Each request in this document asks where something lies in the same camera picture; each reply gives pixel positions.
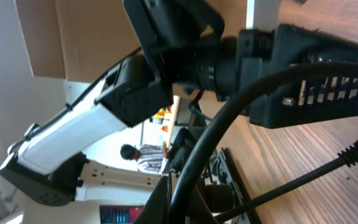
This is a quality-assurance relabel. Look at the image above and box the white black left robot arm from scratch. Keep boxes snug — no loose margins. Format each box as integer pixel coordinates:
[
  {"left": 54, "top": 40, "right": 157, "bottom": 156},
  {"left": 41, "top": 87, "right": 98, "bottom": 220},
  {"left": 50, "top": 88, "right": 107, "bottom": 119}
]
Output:
[{"left": 0, "top": 1, "right": 358, "bottom": 207}]

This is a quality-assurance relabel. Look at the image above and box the black HDMI cable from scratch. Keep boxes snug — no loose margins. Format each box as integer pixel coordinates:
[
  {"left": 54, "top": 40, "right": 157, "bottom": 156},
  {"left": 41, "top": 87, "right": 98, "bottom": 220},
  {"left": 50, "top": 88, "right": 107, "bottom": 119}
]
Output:
[{"left": 168, "top": 61, "right": 358, "bottom": 224}]

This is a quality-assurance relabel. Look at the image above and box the seated person striped shirt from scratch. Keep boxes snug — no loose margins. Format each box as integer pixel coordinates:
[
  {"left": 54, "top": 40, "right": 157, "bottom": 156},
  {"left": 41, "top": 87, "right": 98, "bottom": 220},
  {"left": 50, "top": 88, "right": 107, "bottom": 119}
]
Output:
[{"left": 120, "top": 128, "right": 196, "bottom": 174}]

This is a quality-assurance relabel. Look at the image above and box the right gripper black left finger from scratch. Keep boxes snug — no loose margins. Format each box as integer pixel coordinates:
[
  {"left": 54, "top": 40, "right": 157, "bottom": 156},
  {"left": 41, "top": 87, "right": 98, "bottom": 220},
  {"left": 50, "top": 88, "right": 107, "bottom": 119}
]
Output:
[{"left": 134, "top": 176, "right": 172, "bottom": 224}]

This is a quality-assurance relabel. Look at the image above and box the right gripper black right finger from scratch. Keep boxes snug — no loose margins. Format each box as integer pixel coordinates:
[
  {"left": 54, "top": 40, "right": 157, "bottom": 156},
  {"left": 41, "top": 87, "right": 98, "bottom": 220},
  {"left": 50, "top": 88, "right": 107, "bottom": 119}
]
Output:
[{"left": 191, "top": 188, "right": 219, "bottom": 224}]

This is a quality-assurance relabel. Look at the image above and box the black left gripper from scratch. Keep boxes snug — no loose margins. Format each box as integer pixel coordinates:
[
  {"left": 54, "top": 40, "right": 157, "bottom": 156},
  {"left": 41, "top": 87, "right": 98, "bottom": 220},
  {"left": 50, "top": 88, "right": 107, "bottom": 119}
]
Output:
[{"left": 214, "top": 24, "right": 358, "bottom": 128}]

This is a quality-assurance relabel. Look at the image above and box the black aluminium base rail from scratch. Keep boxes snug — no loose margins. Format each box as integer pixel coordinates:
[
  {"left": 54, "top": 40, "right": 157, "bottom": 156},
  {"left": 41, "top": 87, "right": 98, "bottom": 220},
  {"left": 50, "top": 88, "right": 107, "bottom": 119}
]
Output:
[{"left": 197, "top": 147, "right": 262, "bottom": 224}]

